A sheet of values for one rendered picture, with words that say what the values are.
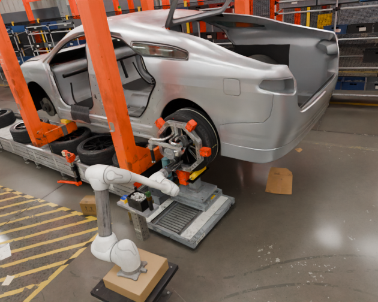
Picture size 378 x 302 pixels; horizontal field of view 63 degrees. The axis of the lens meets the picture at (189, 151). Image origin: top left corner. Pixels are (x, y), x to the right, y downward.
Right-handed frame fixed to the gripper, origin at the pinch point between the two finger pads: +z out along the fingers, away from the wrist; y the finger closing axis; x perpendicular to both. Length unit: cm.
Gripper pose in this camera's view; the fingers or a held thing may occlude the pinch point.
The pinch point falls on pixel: (178, 162)
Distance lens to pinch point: 290.8
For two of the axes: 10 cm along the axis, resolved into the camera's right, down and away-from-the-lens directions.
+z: 5.9, -4.3, 6.8
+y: 8.0, 1.9, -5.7
